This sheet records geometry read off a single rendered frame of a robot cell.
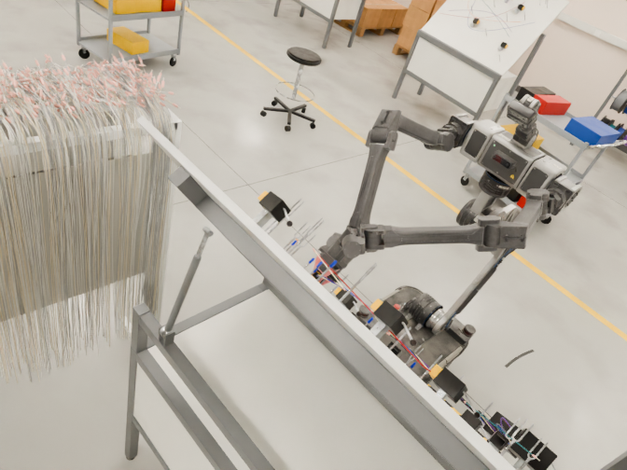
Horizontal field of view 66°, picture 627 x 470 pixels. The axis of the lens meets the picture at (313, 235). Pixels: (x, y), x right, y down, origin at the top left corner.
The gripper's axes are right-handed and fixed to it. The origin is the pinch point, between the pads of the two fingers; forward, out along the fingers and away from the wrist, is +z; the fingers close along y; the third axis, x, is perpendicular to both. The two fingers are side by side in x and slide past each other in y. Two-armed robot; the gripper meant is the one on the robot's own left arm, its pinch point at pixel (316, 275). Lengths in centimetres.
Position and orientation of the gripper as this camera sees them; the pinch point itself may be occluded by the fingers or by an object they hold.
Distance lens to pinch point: 161.9
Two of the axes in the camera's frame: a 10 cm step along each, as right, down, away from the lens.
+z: -6.2, 7.4, 2.8
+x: 3.3, -0.8, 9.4
